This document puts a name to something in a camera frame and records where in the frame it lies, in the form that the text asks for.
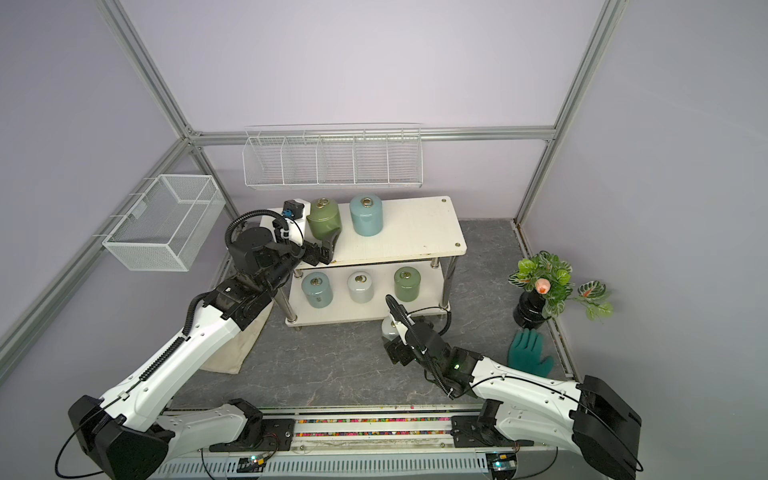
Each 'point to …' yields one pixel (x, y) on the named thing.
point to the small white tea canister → (360, 286)
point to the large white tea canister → (389, 328)
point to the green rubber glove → (525, 352)
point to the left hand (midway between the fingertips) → (322, 223)
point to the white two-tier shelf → (390, 248)
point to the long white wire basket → (333, 156)
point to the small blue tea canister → (317, 289)
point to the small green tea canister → (407, 281)
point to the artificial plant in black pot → (546, 280)
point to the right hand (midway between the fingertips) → (397, 326)
